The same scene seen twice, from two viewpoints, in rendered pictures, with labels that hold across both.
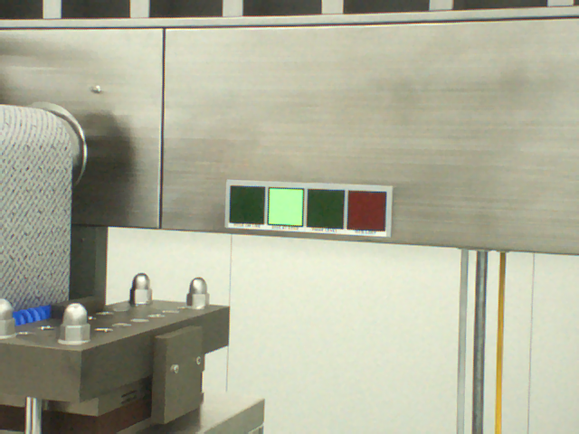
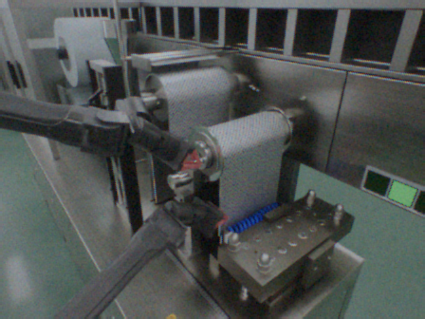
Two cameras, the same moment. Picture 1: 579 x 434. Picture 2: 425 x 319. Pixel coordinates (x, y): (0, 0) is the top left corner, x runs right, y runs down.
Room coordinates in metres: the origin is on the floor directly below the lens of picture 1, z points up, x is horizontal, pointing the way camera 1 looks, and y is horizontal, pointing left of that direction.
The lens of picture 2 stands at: (0.68, 0.10, 1.59)
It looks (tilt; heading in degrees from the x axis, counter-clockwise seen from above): 29 degrees down; 31
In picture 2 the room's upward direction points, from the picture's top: straight up
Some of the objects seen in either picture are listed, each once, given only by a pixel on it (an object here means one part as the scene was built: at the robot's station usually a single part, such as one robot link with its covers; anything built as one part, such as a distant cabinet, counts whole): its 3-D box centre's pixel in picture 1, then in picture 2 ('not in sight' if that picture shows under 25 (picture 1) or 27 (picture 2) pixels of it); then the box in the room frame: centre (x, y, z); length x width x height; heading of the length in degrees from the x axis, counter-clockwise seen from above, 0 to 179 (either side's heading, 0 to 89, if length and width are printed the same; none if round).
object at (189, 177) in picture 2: not in sight; (188, 213); (1.23, 0.50, 1.05); 0.06 x 0.05 x 0.31; 159
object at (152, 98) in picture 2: not in sight; (149, 100); (1.32, 0.70, 1.33); 0.06 x 0.06 x 0.06; 69
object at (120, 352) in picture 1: (112, 342); (289, 237); (1.34, 0.23, 1.00); 0.40 x 0.16 x 0.06; 159
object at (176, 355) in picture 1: (179, 372); (319, 264); (1.32, 0.14, 0.96); 0.10 x 0.03 x 0.11; 159
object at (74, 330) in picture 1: (75, 322); (264, 260); (1.18, 0.25, 1.05); 0.04 x 0.04 x 0.04
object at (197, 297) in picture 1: (198, 292); (339, 210); (1.47, 0.13, 1.05); 0.04 x 0.04 x 0.04
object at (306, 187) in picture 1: (306, 207); (415, 198); (1.42, -0.02, 1.18); 0.25 x 0.01 x 0.07; 69
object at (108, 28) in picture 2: not in sight; (119, 28); (1.61, 1.09, 1.50); 0.14 x 0.14 x 0.06
